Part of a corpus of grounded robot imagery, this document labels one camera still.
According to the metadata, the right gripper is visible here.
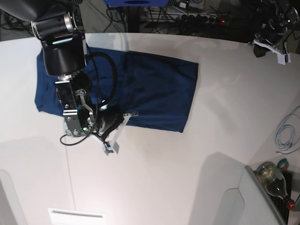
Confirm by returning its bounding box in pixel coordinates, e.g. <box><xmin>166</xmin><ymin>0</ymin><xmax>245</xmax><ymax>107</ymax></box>
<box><xmin>97</xmin><ymin>106</ymin><xmax>124</xmax><ymax>141</ymax></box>

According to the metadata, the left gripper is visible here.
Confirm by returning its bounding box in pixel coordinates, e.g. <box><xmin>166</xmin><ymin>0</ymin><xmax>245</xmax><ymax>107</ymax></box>
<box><xmin>254</xmin><ymin>23</ymin><xmax>287</xmax><ymax>58</ymax></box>

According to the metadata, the dark blue t-shirt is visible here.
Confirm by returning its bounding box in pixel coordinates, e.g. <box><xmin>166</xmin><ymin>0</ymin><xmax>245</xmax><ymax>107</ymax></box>
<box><xmin>35</xmin><ymin>47</ymin><xmax>199</xmax><ymax>133</ymax></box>

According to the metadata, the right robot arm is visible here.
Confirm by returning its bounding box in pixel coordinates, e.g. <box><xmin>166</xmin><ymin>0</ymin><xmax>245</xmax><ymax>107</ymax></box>
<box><xmin>0</xmin><ymin>0</ymin><xmax>124</xmax><ymax>148</ymax></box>

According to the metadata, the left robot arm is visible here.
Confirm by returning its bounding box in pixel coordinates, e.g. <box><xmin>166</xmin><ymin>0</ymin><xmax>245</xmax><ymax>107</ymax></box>
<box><xmin>252</xmin><ymin>0</ymin><xmax>300</xmax><ymax>65</ymax></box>

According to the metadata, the green tape roll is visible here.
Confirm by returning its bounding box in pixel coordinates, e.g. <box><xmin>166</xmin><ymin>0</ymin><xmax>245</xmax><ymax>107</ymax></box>
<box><xmin>277</xmin><ymin>158</ymin><xmax>289</xmax><ymax>171</ymax></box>

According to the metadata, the clear glass bottle red cap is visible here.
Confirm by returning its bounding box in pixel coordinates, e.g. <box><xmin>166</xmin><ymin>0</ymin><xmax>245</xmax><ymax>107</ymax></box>
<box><xmin>255</xmin><ymin>161</ymin><xmax>296</xmax><ymax>210</ymax></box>

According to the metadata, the black mat under bottle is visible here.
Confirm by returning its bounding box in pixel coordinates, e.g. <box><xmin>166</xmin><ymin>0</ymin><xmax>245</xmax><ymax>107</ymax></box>
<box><xmin>269</xmin><ymin>171</ymin><xmax>293</xmax><ymax>222</ymax></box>

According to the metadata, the coiled white cable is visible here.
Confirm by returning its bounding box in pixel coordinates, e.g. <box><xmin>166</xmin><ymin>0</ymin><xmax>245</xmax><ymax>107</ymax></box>
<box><xmin>274</xmin><ymin>112</ymin><xmax>300</xmax><ymax>155</ymax></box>

